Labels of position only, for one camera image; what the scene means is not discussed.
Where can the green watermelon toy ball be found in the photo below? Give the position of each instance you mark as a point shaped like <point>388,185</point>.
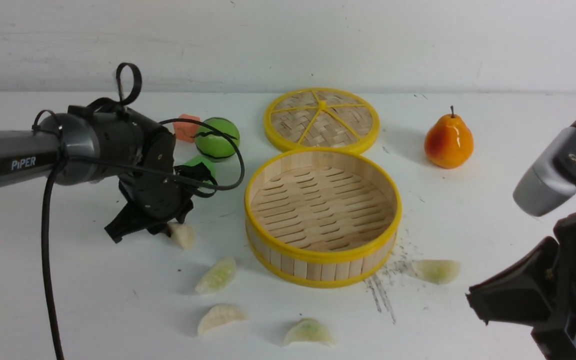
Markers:
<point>217,148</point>

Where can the cream white dumpling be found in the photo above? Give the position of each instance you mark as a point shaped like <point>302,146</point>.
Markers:
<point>220,315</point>

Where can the green toy cube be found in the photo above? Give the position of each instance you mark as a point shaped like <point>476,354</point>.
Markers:
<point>200,160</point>

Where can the orange toy pear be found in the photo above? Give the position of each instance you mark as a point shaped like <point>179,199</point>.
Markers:
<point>449,143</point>

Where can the pale green-tinted dumpling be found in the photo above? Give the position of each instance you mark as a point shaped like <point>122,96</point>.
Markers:
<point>436,271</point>

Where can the bamboo steamer tray yellow rim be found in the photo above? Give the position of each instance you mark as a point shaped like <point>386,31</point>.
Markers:
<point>322,218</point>

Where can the pale green dumpling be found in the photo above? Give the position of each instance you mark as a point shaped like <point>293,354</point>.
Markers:
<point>220,275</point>

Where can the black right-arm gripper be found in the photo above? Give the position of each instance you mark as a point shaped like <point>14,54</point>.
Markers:
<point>525,293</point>

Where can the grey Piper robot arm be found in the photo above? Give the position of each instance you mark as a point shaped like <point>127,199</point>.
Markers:
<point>29,154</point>

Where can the orange toy cube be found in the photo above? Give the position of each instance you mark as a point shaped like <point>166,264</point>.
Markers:
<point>185,131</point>

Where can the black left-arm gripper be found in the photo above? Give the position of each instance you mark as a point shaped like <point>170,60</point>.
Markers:
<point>140,153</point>

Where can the green-filled translucent dumpling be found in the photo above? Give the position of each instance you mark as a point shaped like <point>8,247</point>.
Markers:
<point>309,330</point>

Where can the woven bamboo steamer lid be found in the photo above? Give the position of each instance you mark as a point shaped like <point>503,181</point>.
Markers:
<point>321,118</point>

